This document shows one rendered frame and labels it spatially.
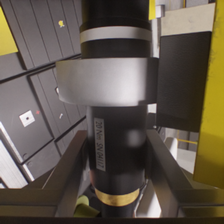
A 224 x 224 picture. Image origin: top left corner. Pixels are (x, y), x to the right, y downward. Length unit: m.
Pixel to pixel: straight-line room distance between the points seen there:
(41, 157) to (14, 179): 0.06
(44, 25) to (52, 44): 0.03
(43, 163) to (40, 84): 0.16
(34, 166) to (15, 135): 0.08
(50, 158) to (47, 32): 0.25
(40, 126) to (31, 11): 0.20
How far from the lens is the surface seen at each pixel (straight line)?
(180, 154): 6.33
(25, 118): 0.31
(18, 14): 0.31
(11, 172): 0.34
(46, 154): 0.36
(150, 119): 0.77
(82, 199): 0.22
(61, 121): 0.35
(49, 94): 0.33
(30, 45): 0.31
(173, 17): 4.49
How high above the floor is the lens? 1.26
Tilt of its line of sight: 30 degrees down
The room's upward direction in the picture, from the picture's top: 98 degrees clockwise
